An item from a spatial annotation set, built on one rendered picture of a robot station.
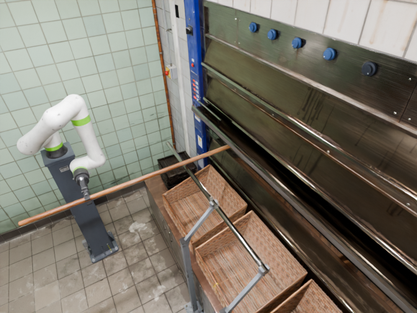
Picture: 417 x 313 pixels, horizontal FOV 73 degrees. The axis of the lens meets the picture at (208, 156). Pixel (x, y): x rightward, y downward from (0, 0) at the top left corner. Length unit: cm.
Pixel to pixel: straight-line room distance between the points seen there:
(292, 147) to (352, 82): 47
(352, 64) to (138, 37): 202
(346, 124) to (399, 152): 21
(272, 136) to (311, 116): 33
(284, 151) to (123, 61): 179
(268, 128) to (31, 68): 194
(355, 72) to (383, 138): 25
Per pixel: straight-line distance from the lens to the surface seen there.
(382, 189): 123
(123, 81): 284
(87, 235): 281
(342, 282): 169
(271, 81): 149
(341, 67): 119
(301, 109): 134
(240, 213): 212
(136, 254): 297
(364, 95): 115
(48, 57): 269
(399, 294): 123
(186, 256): 191
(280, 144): 154
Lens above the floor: 241
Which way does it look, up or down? 39 degrees down
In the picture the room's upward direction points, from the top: 3 degrees counter-clockwise
